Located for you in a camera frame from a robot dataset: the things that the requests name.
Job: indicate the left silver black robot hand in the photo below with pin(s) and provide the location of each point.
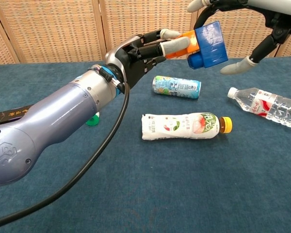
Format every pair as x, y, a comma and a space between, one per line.
126, 58

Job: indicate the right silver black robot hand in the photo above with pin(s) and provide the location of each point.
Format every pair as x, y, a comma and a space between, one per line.
281, 24

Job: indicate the orange toy brick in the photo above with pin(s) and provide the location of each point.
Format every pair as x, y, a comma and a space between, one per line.
192, 46

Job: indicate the blue toy brick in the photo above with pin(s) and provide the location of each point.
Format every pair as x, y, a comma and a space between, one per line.
212, 46

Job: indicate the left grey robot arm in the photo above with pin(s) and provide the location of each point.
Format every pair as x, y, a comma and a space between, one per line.
51, 114

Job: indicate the light blue drink can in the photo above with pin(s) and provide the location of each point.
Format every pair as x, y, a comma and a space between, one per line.
177, 87

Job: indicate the colourful feather shuttlecock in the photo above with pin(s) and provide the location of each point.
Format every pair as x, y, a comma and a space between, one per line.
93, 120

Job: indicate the woven folding screen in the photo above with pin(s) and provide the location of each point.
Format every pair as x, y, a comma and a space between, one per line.
51, 29

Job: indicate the clear water bottle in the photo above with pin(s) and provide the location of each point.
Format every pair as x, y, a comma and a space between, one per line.
269, 105

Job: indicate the white yellow-capped tea bottle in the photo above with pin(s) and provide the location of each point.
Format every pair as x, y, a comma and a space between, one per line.
179, 126

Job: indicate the black cigarette box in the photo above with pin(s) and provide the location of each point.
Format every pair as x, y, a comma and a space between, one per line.
7, 115

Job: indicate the blue table cloth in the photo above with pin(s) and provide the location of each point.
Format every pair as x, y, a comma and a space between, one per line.
184, 182

